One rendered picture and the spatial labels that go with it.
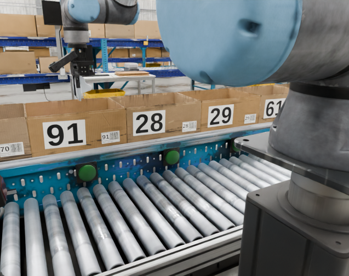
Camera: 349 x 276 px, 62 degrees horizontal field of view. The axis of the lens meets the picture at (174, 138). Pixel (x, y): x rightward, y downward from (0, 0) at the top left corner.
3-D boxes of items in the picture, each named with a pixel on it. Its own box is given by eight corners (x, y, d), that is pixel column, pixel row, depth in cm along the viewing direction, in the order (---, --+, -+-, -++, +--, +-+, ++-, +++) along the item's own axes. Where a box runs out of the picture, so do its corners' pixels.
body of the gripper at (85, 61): (95, 76, 112) (92, 44, 108) (72, 78, 108) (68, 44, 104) (91, 74, 118) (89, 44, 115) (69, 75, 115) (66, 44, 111)
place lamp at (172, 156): (166, 166, 134) (166, 151, 132) (165, 165, 135) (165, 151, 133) (179, 163, 137) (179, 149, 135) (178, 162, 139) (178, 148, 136)
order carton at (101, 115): (32, 159, 113) (25, 117, 108) (28, 138, 138) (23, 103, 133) (127, 144, 131) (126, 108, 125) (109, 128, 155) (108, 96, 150)
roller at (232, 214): (242, 236, 98) (244, 224, 96) (172, 176, 141) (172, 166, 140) (253, 233, 100) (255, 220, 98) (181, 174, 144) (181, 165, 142)
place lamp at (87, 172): (79, 183, 117) (78, 167, 115) (79, 182, 118) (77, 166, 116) (97, 179, 120) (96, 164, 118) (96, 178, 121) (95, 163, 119)
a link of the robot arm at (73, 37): (64, 30, 102) (61, 30, 110) (66, 44, 104) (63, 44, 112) (90, 30, 106) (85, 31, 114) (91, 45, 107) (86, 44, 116)
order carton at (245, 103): (200, 133, 148) (201, 101, 142) (173, 120, 172) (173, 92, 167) (258, 125, 165) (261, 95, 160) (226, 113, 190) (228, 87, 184)
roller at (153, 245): (154, 269, 83) (154, 254, 82) (107, 190, 127) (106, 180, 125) (170, 263, 85) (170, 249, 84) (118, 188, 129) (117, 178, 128)
